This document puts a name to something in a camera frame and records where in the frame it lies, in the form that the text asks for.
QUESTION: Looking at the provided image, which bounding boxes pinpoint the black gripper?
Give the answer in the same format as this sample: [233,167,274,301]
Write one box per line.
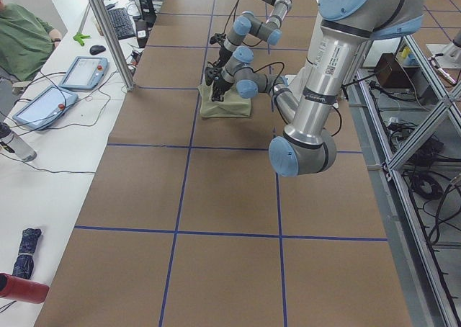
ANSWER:
[214,48,231,68]
[211,77,231,102]

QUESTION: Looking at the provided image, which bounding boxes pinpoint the olive green long-sleeve shirt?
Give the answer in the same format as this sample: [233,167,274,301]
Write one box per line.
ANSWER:
[198,84,251,118]

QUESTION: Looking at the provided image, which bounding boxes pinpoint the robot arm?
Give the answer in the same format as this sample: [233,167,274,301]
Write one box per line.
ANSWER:
[210,0,292,68]
[205,0,424,176]

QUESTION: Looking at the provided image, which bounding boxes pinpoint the black keyboard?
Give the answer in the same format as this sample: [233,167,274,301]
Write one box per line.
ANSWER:
[107,8,136,40]

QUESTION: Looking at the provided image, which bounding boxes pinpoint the black computer mouse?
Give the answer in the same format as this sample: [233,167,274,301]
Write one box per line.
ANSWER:
[89,45,106,55]

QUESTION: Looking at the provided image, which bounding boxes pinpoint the brown table mat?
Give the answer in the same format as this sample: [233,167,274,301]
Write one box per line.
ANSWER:
[36,0,411,326]

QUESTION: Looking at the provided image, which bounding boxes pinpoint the far teach pendant tablet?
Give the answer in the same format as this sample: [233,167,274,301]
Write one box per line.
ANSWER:
[59,56,109,91]

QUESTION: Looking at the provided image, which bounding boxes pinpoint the teach pendant tablet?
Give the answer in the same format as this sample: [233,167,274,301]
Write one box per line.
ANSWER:
[59,56,109,91]
[13,86,79,130]

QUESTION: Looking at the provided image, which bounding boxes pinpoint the green plastic tool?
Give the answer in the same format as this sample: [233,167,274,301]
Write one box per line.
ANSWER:
[73,32,91,46]

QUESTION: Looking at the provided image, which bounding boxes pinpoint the near teach pendant tablet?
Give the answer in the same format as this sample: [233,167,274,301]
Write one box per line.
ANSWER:
[13,86,79,130]

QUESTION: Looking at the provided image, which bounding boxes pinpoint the person in green shirt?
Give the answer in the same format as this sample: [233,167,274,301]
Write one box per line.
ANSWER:
[1,1,63,81]

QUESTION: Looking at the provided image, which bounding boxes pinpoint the clear water bottle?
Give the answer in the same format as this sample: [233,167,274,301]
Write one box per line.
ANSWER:
[1,122,37,162]

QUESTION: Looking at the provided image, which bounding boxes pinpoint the folded dark blue umbrella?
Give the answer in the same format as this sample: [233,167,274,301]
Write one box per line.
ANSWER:
[12,228,42,279]

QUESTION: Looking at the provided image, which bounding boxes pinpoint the red water bottle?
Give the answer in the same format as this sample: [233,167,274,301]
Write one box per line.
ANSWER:
[1,273,50,304]

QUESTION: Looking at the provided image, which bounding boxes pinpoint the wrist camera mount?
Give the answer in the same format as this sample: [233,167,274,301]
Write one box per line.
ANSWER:
[204,66,222,86]
[209,33,227,47]

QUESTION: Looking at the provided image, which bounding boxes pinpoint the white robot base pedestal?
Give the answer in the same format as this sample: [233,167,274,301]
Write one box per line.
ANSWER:
[284,0,361,109]

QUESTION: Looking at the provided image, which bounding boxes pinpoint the aluminium frame post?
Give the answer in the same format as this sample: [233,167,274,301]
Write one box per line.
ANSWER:
[88,0,135,91]

